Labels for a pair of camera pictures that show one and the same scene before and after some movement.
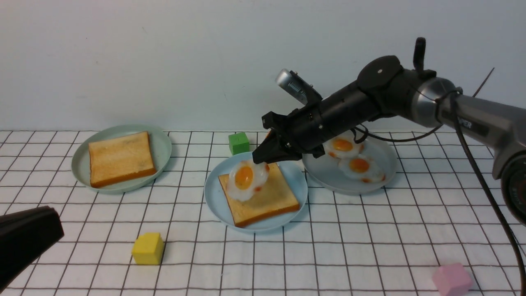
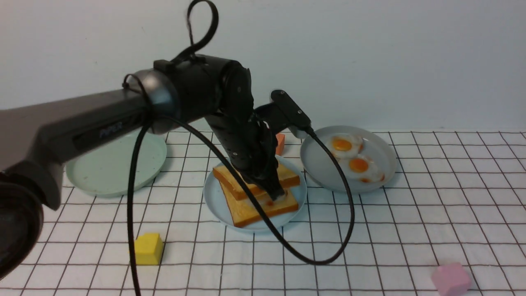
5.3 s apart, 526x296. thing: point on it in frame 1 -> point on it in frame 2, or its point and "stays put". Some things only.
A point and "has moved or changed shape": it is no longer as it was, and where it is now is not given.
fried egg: (245, 179) has moved or changed shape
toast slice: (120, 158) -> (287, 179)
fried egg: (343, 147) stays put
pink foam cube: (451, 279) stays put
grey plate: (325, 172) stays put
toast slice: (276, 199) stays put
